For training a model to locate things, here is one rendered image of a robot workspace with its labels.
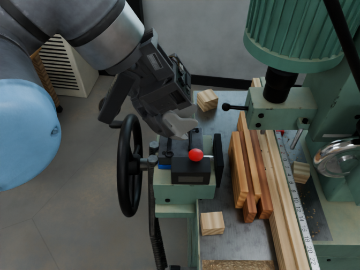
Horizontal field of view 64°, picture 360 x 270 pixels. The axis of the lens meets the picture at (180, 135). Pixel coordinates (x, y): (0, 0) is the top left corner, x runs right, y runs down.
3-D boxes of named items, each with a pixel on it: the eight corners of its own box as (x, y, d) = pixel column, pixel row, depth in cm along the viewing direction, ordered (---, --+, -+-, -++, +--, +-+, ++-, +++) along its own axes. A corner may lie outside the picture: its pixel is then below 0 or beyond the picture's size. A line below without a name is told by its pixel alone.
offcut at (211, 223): (223, 233, 60) (225, 227, 58) (202, 235, 60) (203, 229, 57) (220, 218, 63) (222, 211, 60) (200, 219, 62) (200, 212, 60)
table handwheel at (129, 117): (108, 226, 66) (130, 209, 95) (195, 227, 66) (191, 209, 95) (112, 103, 70) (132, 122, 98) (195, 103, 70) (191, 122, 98)
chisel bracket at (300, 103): (242, 113, 71) (248, 86, 65) (299, 113, 71) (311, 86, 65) (246, 136, 66) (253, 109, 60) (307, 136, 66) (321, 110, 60)
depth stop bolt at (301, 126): (286, 143, 69) (299, 114, 61) (294, 143, 69) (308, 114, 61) (288, 150, 67) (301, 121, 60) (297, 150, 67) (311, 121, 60)
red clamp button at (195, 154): (188, 150, 60) (188, 147, 59) (202, 150, 60) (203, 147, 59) (188, 162, 58) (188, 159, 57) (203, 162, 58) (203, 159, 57)
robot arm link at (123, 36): (62, 58, 36) (80, 18, 42) (90, 84, 39) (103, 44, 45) (120, 23, 32) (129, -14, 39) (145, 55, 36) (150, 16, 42)
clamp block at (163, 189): (158, 155, 77) (156, 133, 70) (209, 155, 77) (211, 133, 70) (155, 206, 68) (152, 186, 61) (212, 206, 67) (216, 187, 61)
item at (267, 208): (244, 136, 77) (247, 125, 74) (252, 136, 77) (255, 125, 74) (258, 219, 62) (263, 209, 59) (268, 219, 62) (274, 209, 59)
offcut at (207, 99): (196, 102, 86) (196, 92, 83) (209, 98, 87) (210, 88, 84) (203, 112, 83) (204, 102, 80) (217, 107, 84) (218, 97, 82)
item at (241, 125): (237, 125, 80) (240, 110, 76) (241, 125, 80) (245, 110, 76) (249, 206, 64) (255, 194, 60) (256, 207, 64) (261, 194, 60)
